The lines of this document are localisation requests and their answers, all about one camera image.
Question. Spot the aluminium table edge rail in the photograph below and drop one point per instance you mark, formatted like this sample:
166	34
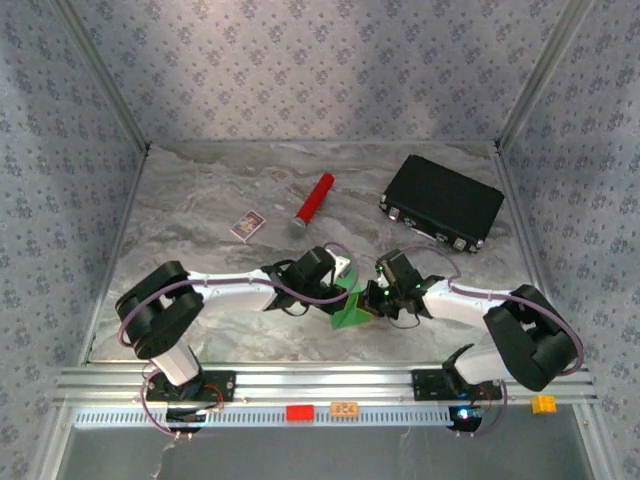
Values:
531	250
118	250

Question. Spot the aluminium mounting rail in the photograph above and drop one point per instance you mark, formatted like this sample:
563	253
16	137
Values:
320	385

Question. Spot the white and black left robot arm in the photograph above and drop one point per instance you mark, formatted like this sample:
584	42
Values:
235	292

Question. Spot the red toy microphone grey head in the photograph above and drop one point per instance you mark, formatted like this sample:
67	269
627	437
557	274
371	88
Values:
315	200

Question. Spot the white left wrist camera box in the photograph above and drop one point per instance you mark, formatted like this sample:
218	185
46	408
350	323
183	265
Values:
344	265

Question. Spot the small purple card box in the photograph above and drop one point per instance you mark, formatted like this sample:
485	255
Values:
248	226

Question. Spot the yellow toy brick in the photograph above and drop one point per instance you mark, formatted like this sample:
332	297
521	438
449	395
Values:
543	404

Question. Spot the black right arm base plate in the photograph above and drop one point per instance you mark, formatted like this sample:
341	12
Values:
427	385

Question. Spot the red toy brick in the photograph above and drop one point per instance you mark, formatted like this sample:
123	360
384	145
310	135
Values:
300	413

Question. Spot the orange toy brick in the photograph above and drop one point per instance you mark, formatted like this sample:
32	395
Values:
345	409

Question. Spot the green paper sheet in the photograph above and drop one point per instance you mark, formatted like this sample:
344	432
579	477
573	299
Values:
350	317

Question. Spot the black hard case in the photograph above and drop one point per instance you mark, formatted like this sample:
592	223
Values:
445	195

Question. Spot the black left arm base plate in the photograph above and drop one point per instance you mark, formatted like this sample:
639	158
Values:
220	385

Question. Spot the aluminium frame post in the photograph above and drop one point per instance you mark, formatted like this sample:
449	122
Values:
537	75

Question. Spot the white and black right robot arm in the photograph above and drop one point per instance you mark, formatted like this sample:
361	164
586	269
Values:
460	306

